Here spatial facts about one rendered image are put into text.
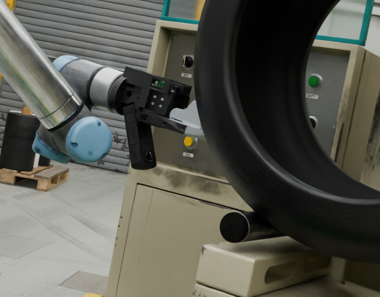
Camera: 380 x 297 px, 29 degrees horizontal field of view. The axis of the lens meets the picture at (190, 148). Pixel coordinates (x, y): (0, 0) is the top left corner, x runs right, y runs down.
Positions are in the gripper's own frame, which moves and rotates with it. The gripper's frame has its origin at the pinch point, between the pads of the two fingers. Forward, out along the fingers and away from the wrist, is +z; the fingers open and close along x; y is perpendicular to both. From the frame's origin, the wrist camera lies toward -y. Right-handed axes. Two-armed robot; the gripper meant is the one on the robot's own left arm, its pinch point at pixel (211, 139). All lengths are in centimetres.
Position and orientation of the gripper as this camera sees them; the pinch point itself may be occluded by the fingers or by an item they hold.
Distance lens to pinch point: 122.4
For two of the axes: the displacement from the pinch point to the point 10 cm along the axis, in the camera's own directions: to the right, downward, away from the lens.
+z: 8.1, 3.1, -4.9
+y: 2.9, -9.5, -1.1
